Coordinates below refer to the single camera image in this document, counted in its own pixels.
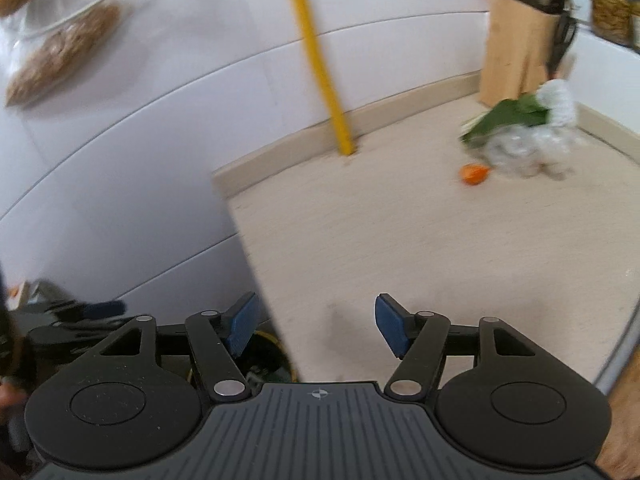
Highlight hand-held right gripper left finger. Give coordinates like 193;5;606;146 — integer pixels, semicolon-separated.
100;291;260;404

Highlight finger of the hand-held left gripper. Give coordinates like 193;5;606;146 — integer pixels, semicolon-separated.
50;299;127;326

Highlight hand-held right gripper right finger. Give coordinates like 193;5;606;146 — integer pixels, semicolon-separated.
374;293;535;404

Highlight gold rimmed trash bin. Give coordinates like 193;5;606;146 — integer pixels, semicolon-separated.
160;330;298;386

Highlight orange peel piece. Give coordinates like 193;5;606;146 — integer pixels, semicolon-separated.
460;162;493;186

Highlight crumpled clear plastic bag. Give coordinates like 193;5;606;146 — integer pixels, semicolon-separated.
480;122;576;181

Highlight grey metal strip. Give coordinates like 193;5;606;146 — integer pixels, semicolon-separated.
597;305;640;396

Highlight wooden cutting board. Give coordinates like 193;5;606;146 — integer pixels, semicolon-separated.
595;360;640;480

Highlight yellow pipe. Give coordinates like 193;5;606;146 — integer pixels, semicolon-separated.
280;0;357;157

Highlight white foam fruit net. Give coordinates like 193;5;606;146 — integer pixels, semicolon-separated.
536;79;578;126

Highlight wooden knife block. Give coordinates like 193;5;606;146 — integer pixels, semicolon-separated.
479;0;563;108

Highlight black kitchen scissors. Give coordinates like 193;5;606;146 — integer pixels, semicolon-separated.
545;10;581;81

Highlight glass jar of pickles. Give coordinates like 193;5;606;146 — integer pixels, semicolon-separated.
590;0;635;46

